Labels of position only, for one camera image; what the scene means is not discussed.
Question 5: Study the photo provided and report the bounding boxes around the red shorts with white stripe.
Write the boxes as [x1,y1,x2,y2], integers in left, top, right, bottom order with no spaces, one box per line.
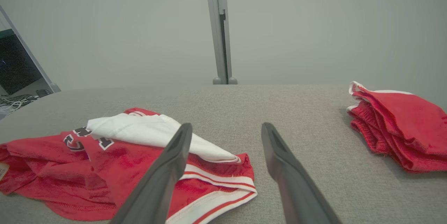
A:
[347,81,447,173]

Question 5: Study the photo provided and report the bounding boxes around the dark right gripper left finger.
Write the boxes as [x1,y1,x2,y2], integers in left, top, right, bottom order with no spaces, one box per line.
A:
[111,123,193,224]

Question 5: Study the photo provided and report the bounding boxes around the grey slanted partition post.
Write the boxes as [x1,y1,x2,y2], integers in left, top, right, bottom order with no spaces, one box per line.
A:
[0,6,62,94]

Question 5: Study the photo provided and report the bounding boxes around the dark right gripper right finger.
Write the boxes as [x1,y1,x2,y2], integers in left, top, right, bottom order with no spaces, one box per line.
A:
[261,123,342,224]

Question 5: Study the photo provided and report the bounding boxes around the red and white jersey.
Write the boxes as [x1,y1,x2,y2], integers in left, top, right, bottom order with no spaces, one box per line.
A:
[0,108,258,224]

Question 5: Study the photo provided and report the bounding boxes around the loose cables bundle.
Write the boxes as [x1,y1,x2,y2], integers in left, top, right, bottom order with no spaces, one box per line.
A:
[0,93,39,113]

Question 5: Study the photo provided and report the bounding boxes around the dark screen panel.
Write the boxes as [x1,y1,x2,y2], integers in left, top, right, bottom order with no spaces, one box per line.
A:
[0,29,45,95]

